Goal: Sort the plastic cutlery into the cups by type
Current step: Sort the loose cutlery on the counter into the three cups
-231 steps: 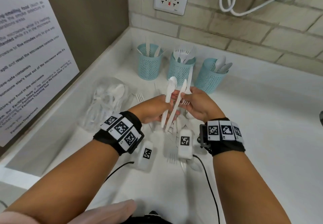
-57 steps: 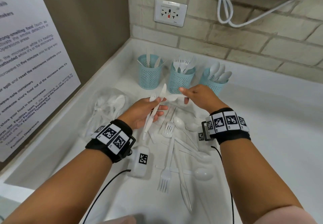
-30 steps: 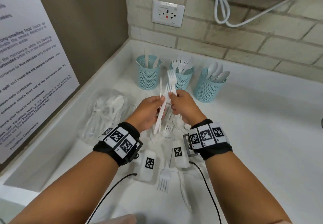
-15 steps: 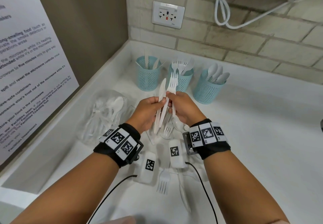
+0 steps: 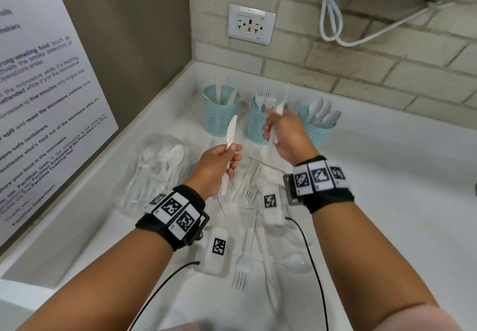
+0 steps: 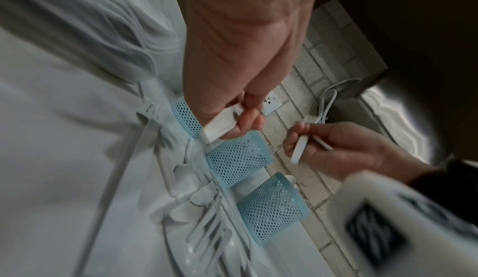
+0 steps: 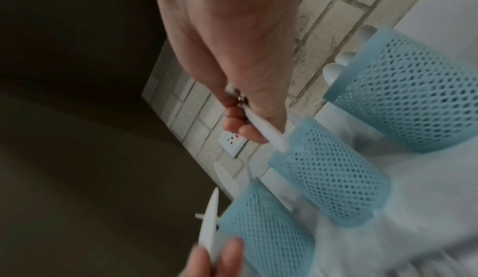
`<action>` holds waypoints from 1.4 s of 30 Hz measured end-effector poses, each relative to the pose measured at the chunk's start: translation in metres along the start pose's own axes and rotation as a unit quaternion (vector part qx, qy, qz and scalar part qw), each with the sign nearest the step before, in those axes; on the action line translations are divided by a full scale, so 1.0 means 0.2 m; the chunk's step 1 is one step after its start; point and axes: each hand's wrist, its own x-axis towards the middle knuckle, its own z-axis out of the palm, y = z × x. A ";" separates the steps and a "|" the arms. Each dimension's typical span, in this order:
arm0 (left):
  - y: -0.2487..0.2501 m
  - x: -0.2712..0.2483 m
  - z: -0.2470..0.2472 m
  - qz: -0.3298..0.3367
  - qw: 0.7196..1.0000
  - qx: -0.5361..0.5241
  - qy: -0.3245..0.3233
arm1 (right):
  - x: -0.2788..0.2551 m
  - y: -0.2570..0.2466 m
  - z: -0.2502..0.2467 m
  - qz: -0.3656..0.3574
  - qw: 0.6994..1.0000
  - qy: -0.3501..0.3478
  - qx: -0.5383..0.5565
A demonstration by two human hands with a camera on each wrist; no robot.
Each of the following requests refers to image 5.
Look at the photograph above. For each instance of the person's right hand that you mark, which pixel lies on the person's right hand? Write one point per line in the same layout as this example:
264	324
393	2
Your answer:
292	137

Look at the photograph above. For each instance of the person's left hand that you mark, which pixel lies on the person's left hand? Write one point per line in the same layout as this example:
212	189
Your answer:
212	170

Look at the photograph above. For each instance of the teal mesh cup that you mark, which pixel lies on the teal mesh cup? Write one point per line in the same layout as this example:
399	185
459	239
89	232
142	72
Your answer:
316	135
220	118
257	126

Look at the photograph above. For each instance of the white plastic fork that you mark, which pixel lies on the white plastic fork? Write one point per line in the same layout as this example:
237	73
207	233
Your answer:
278	110
259	100
271	98

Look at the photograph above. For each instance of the white plastic spoon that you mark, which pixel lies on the white plastic spoon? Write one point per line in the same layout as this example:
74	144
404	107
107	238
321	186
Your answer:
315	106
332	117
325	110

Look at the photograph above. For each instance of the pile of white plastic cutlery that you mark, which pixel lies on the pile of white plastic cutlery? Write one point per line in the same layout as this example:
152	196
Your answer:
242	267

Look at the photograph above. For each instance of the person's left forearm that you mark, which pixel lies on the person's left forearm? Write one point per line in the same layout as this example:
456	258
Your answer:
100	286

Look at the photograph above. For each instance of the person's right forearm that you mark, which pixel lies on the person's right forearm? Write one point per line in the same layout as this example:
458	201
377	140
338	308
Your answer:
365	267

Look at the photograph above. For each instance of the person's pink right sleeve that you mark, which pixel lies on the person's pink right sleeve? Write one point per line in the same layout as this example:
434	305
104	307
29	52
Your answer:
410	321

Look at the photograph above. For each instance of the clear plastic bag of cutlery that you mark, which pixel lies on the clear plastic bag of cutlery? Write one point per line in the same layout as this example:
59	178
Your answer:
156	170

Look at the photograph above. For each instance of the black left wrist band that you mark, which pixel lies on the black left wrist band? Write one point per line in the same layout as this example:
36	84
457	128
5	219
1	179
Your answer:
167	222

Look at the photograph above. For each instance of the black wrist band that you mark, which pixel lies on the black wrist band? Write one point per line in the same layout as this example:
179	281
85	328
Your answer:
167	222
328	198

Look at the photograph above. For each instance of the black right wrist band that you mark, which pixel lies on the black right wrist band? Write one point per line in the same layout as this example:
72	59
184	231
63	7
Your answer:
328	198

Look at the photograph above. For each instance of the white printed notice poster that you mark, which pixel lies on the white printed notice poster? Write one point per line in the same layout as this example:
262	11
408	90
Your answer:
37	100

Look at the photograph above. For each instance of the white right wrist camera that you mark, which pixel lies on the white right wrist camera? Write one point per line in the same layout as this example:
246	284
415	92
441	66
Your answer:
272	217

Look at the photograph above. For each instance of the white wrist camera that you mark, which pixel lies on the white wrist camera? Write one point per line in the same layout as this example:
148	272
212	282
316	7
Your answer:
272	217
210	263

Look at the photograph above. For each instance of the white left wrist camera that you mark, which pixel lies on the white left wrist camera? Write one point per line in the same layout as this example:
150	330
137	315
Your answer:
210	263

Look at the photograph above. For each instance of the white wall power outlet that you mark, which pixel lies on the white wall power outlet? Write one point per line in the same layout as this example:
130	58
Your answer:
251	25

